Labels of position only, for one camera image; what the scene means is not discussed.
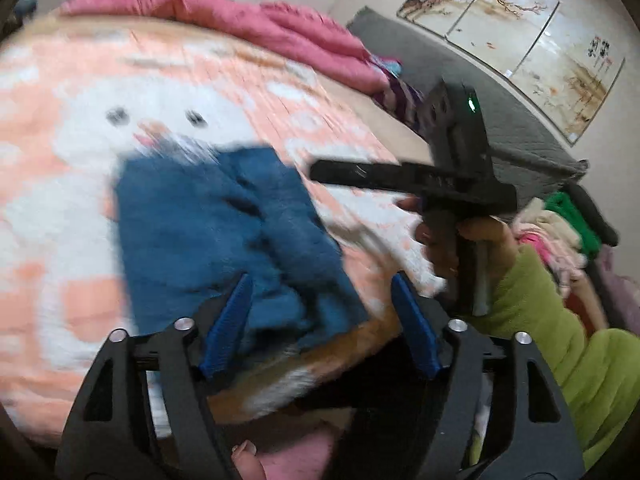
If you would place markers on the pink cloth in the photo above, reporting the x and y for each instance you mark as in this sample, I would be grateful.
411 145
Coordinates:
547 255

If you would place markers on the person's left hand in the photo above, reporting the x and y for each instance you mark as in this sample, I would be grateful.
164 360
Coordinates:
247 460

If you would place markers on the multicoloured small cloth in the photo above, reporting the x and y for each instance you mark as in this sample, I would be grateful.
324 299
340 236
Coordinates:
389 66

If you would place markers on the green cloth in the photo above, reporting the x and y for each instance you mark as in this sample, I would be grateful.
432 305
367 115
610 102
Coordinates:
572 220

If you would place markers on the peach bear printed blanket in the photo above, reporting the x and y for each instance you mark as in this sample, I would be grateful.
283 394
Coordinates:
60 200

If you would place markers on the grey padded headboard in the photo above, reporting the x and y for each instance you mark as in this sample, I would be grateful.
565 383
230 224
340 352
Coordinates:
520 125

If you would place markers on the purple striped cloth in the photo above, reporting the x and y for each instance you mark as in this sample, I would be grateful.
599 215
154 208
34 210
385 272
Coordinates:
400 100

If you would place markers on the person's right hand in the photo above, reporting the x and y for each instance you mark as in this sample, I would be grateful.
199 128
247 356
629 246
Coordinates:
495 240

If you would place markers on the pink quilt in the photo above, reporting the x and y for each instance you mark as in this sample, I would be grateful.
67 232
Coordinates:
300 35

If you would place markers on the blue pants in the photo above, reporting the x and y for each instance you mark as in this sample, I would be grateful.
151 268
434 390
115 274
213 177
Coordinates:
200 220

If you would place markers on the cream cloth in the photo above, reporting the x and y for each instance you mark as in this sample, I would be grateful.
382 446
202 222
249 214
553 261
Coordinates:
540 220

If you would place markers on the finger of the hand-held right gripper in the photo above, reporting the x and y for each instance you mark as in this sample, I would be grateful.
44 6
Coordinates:
370 174

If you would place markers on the tree wall painting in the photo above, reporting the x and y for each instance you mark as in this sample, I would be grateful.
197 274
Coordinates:
500 20

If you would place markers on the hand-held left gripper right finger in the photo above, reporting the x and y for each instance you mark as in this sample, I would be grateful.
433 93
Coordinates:
412 321

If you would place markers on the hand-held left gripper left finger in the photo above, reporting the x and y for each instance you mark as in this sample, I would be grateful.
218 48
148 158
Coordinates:
230 321

